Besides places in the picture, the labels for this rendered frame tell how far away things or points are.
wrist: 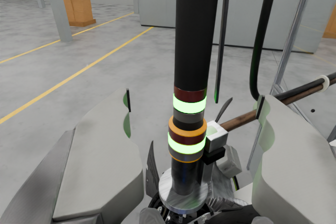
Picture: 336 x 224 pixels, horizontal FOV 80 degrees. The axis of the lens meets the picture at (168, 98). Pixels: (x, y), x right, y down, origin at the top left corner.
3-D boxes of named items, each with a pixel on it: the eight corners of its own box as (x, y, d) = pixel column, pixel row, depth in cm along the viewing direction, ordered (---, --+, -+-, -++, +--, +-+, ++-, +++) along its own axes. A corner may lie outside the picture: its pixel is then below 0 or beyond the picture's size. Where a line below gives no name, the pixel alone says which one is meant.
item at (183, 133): (189, 134, 28) (192, 106, 25) (210, 155, 24) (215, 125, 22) (162, 145, 26) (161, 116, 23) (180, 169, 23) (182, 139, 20)
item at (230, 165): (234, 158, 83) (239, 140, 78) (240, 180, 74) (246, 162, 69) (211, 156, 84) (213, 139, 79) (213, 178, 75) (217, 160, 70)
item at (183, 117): (191, 102, 24) (192, 93, 23) (210, 117, 22) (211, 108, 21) (167, 110, 23) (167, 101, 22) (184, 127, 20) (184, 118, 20)
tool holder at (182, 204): (198, 158, 34) (203, 112, 29) (227, 192, 29) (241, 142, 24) (150, 182, 30) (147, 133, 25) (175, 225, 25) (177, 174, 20)
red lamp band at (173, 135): (191, 116, 26) (191, 108, 25) (214, 136, 23) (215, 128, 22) (161, 127, 24) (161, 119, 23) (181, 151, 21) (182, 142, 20)
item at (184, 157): (190, 131, 27) (190, 124, 27) (211, 152, 24) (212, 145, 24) (161, 143, 26) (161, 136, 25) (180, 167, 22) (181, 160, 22)
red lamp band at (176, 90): (193, 83, 23) (194, 73, 22) (213, 96, 20) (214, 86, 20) (167, 90, 21) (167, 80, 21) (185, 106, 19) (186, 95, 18)
